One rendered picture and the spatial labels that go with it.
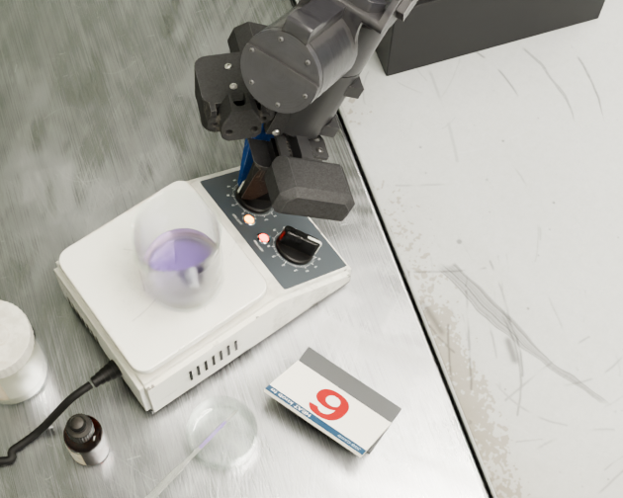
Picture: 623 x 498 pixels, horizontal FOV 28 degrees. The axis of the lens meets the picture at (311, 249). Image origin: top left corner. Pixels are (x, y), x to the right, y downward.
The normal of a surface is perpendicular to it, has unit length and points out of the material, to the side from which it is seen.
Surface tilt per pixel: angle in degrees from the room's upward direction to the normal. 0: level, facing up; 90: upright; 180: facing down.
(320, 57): 54
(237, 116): 79
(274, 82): 62
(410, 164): 0
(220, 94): 12
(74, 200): 0
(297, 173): 30
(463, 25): 90
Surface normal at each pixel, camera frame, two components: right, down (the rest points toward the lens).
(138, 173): 0.02, -0.42
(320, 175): 0.42, -0.63
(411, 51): 0.32, 0.86
